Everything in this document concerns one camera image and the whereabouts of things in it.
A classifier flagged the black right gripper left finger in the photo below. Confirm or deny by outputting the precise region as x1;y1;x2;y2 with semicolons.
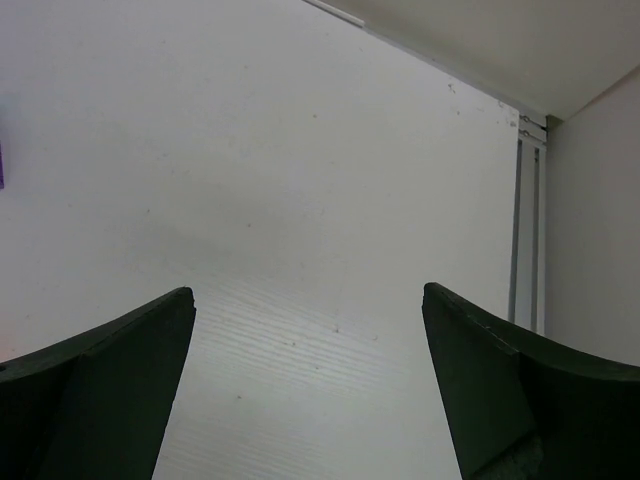
1;287;195;479

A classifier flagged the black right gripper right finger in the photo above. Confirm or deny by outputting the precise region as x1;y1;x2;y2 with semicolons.
422;282;639;479

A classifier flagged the purple lego piece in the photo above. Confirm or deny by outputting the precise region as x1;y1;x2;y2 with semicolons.
0;145;5;190

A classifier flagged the aluminium rail at table edge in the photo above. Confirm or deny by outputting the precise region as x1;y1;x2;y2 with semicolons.
508;113;548;335

